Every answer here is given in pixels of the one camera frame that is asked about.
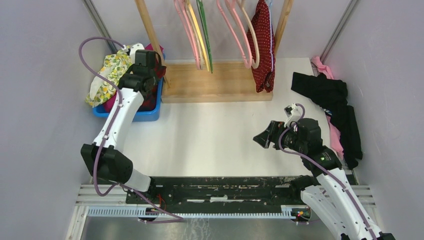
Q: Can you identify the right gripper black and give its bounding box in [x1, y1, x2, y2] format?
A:
[253, 119, 307, 153]

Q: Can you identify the lemon print garment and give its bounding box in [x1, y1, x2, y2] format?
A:
[85, 45, 133, 108]

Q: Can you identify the red polka dot skirt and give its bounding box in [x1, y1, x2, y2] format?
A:
[251, 0, 276, 93]

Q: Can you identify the red black plaid garment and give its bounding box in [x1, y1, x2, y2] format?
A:
[138, 66, 167, 112]

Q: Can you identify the light blue wire hanger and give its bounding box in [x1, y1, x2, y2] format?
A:
[265, 0, 275, 71]

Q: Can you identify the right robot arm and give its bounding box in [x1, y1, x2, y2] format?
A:
[253, 118, 395, 240]

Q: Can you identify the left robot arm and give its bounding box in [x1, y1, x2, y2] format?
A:
[80, 49, 162, 204]

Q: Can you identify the wooden hanger rack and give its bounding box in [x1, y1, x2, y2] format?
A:
[135, 0, 294, 104]

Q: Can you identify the yellow hanger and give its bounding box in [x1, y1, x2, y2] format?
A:
[184, 0, 212, 73]

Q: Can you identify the wooden hanger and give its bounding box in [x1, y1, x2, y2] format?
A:
[236, 0, 260, 69]

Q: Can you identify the pink hanger left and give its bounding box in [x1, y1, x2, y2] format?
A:
[173, 0, 202, 70]

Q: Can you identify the pink hanger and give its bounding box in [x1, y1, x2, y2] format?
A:
[215, 0, 253, 69]
[173, 0, 202, 70]

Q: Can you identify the green hanger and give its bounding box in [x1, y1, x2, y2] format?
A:
[196, 0, 213, 74]

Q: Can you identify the pink hanger right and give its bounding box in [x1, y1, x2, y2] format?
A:
[215, 0, 253, 69]

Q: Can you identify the magenta garment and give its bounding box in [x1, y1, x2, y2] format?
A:
[102, 43, 165, 114]

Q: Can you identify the blue plastic bin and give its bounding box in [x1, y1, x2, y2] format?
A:
[92, 52, 166, 123]

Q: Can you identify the pink garment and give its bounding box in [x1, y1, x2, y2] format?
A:
[311, 56, 344, 160]

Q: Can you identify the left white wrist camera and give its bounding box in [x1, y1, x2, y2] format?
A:
[127, 42, 145, 64]

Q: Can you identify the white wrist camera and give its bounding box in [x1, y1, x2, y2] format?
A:
[284, 103, 305, 128]
[127, 42, 145, 64]

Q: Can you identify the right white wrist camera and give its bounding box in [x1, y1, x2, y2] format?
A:
[284, 103, 305, 128]

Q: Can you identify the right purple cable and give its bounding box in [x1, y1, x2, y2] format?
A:
[278, 103, 379, 240]

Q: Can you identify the white cable duct strip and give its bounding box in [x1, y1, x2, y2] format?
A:
[87, 206, 296, 220]

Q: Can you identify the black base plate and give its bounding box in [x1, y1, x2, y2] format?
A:
[114, 175, 322, 216]

